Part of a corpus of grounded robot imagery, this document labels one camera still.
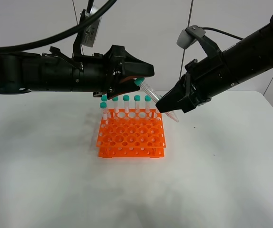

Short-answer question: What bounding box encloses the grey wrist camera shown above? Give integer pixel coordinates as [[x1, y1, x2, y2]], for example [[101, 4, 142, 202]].
[[80, 0, 102, 48], [176, 25, 206, 50]]

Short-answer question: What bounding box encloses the black camera cable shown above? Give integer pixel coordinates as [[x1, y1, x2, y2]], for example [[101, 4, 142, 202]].
[[202, 27, 243, 40], [0, 0, 118, 53]]

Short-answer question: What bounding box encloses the second row tube left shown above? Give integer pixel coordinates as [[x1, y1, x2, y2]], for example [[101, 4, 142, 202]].
[[100, 102, 108, 120]]

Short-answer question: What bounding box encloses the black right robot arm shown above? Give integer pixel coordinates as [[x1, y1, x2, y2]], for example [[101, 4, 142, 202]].
[[156, 15, 273, 113]]

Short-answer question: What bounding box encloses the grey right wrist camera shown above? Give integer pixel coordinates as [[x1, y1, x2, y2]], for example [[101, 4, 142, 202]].
[[176, 25, 206, 50]]

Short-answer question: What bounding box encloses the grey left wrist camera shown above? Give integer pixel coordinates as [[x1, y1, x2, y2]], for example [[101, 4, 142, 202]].
[[80, 0, 102, 48]]

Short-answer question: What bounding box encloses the black right camera cable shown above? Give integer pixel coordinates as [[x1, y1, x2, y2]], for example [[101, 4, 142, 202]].
[[202, 27, 243, 40]]

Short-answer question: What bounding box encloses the orange test tube rack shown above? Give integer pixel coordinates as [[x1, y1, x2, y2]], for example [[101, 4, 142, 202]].
[[96, 109, 166, 158]]

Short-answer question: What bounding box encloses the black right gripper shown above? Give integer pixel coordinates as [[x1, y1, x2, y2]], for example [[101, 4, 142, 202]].
[[156, 53, 240, 113]]

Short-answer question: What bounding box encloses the test tube with green cap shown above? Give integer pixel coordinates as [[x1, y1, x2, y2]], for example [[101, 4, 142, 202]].
[[134, 78, 179, 123]]

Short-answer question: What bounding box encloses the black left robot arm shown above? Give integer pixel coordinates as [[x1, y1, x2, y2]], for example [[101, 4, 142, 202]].
[[0, 36, 155, 99]]

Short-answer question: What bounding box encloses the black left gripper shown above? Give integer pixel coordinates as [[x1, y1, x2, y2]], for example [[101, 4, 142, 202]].
[[72, 45, 155, 100]]

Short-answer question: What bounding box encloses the black left camera cable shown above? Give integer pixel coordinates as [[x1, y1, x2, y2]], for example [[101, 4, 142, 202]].
[[0, 0, 118, 53]]

